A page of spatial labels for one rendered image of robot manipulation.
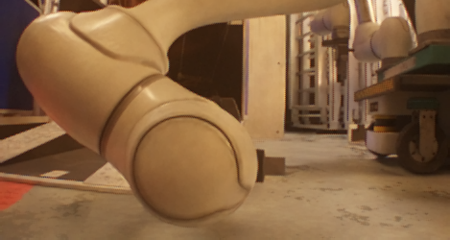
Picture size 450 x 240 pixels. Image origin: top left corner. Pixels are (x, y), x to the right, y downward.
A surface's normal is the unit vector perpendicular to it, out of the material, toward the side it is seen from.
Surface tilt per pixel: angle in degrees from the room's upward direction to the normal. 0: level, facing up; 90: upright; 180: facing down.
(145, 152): 82
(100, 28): 56
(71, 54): 67
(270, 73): 90
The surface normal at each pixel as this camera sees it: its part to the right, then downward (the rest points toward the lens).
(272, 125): 0.26, 0.00
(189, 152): 0.03, -0.25
